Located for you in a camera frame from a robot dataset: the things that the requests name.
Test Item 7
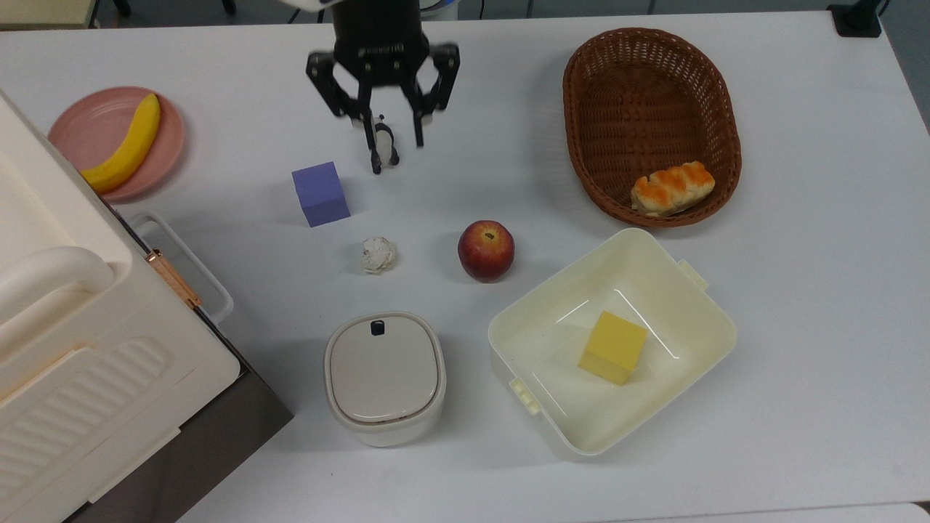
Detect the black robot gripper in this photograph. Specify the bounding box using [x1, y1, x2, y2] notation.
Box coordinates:
[306, 0, 461, 148]

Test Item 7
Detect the small white lidded trash can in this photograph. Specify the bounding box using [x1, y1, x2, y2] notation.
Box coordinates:
[323, 312, 448, 447]

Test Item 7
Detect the small panda figurine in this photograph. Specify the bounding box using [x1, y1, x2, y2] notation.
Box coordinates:
[367, 115, 400, 175]

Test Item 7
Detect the purple foam cube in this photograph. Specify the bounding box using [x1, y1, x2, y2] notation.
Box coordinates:
[291, 161, 351, 228]

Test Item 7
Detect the crumpled white paper ball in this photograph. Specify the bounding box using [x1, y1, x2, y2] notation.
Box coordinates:
[360, 236, 398, 275]

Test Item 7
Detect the red apple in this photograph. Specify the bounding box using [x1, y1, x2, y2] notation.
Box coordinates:
[457, 220, 516, 283]

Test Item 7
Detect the brown wicker basket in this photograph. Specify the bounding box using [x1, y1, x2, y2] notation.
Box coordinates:
[562, 28, 743, 229]

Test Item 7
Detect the yellow banana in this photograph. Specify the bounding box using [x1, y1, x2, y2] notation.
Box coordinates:
[80, 93, 161, 194]

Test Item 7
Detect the copper coloured latch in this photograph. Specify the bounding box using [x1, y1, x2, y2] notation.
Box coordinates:
[145, 249, 203, 309]

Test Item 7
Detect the pink round plate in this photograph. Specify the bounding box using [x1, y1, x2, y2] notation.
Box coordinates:
[48, 86, 186, 202]

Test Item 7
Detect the orange glazed bread loaf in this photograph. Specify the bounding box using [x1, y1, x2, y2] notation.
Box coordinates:
[630, 161, 716, 218]

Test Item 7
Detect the cream plastic tub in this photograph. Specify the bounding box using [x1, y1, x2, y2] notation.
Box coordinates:
[488, 227, 737, 458]

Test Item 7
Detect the yellowish wooden desk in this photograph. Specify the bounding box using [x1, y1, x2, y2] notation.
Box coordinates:
[0, 0, 100, 30]

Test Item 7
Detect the yellow foam cube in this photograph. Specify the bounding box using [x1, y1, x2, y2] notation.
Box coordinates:
[578, 311, 648, 386]

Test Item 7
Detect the white plastic pull handle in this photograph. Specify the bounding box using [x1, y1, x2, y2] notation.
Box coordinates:
[129, 211, 235, 324]

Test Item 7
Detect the cream storage box with handles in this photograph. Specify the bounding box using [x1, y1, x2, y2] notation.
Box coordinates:
[0, 89, 241, 523]

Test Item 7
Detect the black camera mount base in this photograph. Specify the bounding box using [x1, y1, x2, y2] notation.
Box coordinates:
[828, 0, 884, 38]

